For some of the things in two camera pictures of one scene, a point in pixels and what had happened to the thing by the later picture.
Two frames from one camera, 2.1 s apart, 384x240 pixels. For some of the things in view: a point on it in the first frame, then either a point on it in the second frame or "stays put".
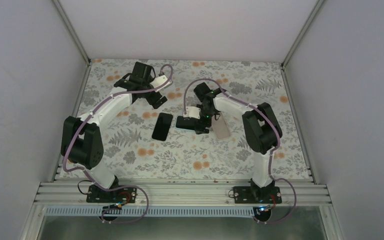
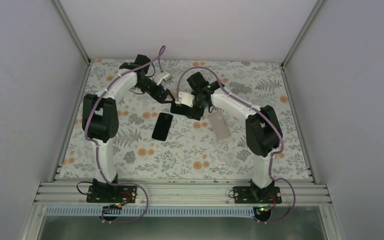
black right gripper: x=201 y=129 -> x=196 y=115
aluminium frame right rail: x=285 y=72 stays put
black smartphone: x=162 y=126 stays put
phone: x=185 y=123 -> x=179 y=109
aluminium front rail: x=182 y=193 stays put
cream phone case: x=221 y=129 stays put
